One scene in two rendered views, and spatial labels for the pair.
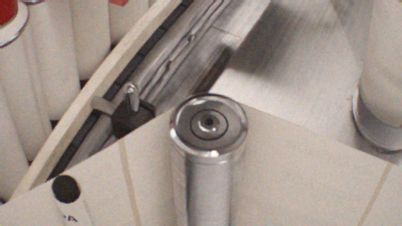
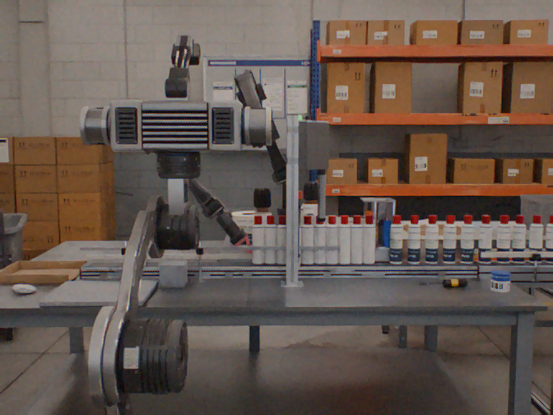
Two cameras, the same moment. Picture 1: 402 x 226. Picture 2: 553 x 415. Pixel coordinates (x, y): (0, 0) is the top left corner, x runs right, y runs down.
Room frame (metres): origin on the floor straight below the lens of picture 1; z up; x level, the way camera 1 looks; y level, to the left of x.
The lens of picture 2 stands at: (1.66, 2.32, 1.43)
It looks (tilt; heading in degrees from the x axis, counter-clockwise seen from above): 6 degrees down; 241
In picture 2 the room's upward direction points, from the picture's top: straight up
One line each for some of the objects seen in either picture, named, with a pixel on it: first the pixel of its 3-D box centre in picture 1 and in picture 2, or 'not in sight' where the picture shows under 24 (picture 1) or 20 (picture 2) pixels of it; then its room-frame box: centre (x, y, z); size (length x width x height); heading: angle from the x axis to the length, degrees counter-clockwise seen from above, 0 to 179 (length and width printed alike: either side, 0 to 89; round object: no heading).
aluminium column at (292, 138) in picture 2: not in sight; (292, 200); (0.44, 0.25, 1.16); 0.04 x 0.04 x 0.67; 62
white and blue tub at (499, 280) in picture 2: not in sight; (500, 281); (-0.21, 0.71, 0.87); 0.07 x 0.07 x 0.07
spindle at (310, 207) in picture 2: not in sight; (311, 209); (-0.03, -0.35, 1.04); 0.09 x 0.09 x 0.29
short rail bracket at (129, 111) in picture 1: (135, 132); not in sight; (0.32, 0.05, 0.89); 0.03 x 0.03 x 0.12; 62
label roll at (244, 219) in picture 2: not in sight; (249, 228); (0.29, -0.42, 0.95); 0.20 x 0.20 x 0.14
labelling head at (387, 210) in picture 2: not in sight; (377, 229); (-0.01, 0.22, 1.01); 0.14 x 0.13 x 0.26; 152
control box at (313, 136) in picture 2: not in sight; (308, 145); (0.35, 0.22, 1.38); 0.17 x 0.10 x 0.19; 27
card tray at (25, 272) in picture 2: not in sight; (42, 272); (1.29, -0.37, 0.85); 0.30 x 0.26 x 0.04; 152
